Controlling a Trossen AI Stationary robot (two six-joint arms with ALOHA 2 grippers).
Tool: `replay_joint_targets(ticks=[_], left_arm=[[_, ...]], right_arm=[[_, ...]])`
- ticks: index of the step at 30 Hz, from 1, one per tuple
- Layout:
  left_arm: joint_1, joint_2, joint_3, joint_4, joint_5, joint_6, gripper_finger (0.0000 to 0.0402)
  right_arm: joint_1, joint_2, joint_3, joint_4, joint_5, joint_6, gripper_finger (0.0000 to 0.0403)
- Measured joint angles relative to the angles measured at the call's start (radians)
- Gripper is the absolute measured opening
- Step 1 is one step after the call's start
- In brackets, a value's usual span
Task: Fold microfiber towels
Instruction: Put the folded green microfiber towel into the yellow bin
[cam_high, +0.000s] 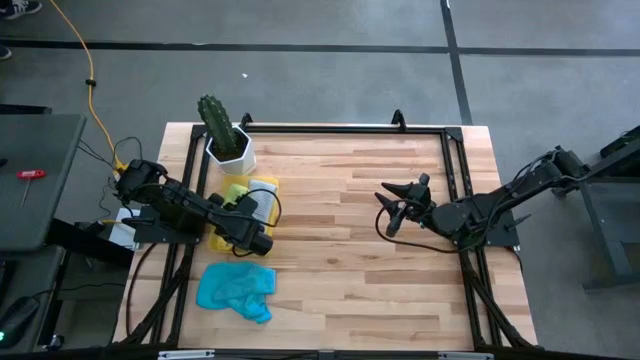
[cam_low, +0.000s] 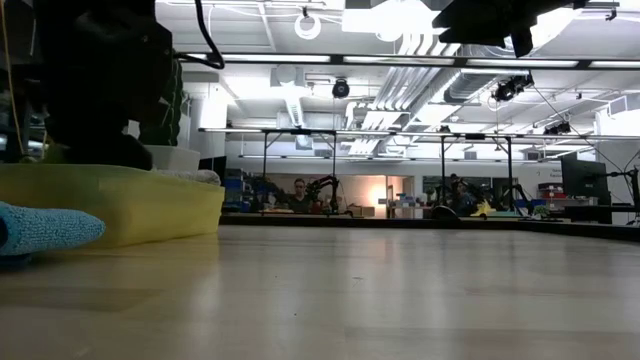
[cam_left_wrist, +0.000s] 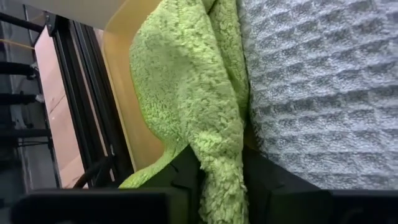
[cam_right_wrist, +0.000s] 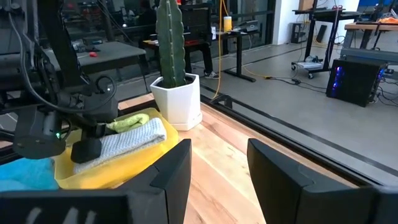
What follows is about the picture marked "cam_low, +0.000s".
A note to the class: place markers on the silver ventilation duct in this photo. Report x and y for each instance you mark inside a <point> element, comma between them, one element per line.
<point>470,85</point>

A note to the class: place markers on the green microfiber towel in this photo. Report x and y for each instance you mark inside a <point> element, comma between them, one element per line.
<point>52,152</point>

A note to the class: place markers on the background yellow cloth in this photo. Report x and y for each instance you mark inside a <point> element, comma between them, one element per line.
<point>482,209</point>

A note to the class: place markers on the yellow translucent plastic bin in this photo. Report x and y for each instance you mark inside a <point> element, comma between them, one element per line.
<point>125,210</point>

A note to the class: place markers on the white square planter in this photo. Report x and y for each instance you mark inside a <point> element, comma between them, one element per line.
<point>175,157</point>

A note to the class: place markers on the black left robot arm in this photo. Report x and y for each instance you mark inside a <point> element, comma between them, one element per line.
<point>100,50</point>

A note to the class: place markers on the black hanging dome camera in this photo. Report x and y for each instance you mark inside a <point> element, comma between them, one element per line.
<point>340,89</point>

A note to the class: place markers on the blue microfiber towel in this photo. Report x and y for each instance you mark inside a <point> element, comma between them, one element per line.
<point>45,230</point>

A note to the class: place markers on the black ceiling spotlight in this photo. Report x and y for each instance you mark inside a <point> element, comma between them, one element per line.
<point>557,128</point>
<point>510,89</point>

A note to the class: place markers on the black workstation frame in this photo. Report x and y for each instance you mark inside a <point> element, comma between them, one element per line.
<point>443,160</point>
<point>300,131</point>

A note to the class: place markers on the person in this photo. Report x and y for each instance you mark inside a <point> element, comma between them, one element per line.
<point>299,197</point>
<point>460,200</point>

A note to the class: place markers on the grey microfiber towel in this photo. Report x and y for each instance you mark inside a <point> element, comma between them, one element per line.
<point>195,176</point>

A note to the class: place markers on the black computer monitor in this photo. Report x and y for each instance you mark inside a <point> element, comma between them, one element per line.
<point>585,180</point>

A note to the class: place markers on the green cactus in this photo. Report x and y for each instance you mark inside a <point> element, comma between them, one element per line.
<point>170,110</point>

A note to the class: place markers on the black flat screen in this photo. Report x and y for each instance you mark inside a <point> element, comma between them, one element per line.
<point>212,165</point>

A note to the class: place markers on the long ceiling light bar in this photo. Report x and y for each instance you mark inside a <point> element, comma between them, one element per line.
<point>275,58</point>

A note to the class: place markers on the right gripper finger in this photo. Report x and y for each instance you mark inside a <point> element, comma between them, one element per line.
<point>465,25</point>

